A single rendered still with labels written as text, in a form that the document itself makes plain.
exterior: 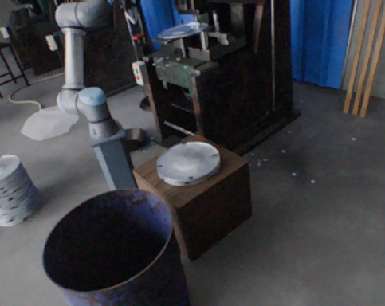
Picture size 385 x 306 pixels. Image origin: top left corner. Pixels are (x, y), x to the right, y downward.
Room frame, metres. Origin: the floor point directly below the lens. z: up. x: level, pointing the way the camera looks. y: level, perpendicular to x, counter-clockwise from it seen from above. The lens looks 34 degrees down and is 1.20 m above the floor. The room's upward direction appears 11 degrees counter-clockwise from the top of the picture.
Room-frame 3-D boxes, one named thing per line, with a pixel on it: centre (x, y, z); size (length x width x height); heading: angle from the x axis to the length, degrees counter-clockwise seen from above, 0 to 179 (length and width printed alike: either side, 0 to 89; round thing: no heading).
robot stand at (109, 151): (1.45, 0.42, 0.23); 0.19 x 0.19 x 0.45; 19
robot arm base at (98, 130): (1.45, 0.42, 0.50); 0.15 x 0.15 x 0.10
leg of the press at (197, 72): (1.79, -0.45, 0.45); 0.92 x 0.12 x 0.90; 125
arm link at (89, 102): (1.46, 0.43, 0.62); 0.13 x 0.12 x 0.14; 60
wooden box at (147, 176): (1.16, 0.02, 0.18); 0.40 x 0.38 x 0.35; 123
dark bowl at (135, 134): (2.03, 0.45, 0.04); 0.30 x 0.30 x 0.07
